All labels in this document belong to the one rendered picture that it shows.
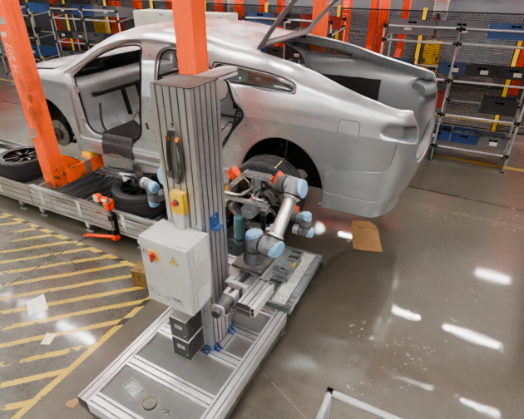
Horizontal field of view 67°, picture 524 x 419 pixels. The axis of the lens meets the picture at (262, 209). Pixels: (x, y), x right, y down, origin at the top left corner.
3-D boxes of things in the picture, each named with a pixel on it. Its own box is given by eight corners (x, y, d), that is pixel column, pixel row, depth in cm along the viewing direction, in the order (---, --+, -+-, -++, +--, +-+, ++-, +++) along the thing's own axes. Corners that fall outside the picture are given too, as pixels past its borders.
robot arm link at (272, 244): (261, 253, 264) (293, 178, 268) (280, 261, 256) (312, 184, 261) (253, 249, 253) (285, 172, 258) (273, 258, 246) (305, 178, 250)
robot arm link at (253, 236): (252, 240, 273) (252, 224, 266) (268, 247, 266) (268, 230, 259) (241, 248, 264) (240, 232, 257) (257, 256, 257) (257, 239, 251)
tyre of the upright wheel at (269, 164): (235, 204, 383) (298, 231, 364) (223, 216, 365) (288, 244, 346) (244, 142, 346) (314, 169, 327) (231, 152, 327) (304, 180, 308)
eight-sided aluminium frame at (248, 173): (288, 235, 338) (290, 178, 311) (284, 239, 333) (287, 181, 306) (232, 220, 359) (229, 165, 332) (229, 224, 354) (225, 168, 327)
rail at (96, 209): (212, 253, 384) (210, 234, 373) (206, 258, 377) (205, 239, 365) (38, 198, 478) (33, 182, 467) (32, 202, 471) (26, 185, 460)
